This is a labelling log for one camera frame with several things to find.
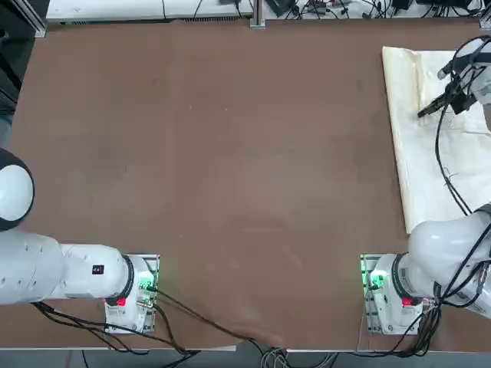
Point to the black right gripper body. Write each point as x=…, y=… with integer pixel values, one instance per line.
x=459, y=88

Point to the cream tablecloth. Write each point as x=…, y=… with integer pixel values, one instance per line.
x=414, y=161

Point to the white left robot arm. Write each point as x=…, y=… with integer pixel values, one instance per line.
x=76, y=276

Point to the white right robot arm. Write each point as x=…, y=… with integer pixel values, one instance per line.
x=433, y=245

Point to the black large power brick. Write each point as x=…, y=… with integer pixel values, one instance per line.
x=449, y=2

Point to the black flat power adapter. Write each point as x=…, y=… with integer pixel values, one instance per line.
x=402, y=4

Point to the black ribbed power adapter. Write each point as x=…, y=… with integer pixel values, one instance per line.
x=230, y=2
x=278, y=5

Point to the black cabinet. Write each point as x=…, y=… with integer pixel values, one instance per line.
x=7, y=57

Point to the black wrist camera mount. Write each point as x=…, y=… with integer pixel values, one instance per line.
x=463, y=104

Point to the aluminium profile post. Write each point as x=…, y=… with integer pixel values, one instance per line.
x=485, y=19
x=258, y=15

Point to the aluminium profile rail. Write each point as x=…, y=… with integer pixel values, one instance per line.
x=38, y=27

